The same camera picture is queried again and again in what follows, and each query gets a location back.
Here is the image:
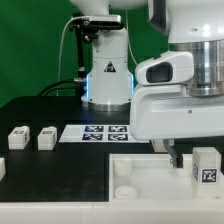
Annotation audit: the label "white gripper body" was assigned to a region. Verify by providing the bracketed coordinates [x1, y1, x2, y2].
[130, 85, 224, 141]

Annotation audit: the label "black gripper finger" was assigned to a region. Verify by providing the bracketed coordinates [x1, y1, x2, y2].
[163, 139, 183, 168]

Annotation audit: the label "white square tabletop part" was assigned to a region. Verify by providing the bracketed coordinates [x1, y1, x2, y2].
[109, 154, 224, 201]

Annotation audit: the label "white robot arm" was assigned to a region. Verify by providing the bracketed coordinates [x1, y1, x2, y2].
[70, 0, 224, 167]

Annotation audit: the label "white obstacle fence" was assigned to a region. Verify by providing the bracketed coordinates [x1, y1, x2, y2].
[0, 200, 224, 224]

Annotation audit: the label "white sheet with tags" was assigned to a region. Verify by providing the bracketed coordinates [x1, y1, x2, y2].
[58, 124, 151, 145]

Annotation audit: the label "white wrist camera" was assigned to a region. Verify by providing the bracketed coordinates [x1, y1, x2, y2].
[135, 51, 194, 86]

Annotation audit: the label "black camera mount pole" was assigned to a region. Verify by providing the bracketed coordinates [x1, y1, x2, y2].
[75, 26, 86, 78]

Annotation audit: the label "white camera cable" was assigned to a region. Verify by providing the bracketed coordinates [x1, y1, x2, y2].
[55, 17, 78, 98]

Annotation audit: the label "black base cables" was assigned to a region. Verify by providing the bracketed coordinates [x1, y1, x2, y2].
[37, 78, 88, 98]

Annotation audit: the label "black camera on mount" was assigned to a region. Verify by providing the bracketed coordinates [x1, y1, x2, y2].
[69, 15, 122, 30]

